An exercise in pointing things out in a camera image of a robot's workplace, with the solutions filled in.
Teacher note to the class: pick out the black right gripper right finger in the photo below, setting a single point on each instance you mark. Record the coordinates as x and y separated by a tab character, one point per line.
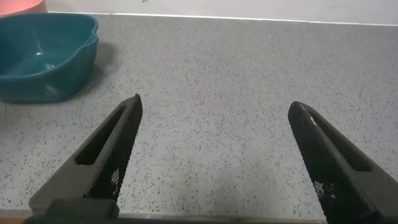
335	174

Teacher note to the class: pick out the teal square basin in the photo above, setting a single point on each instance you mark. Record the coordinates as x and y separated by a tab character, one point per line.
46	74

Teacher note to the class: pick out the pink bowl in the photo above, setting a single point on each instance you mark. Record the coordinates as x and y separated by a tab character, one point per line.
18	6

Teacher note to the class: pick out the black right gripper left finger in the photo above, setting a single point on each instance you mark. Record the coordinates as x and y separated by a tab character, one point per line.
109	161

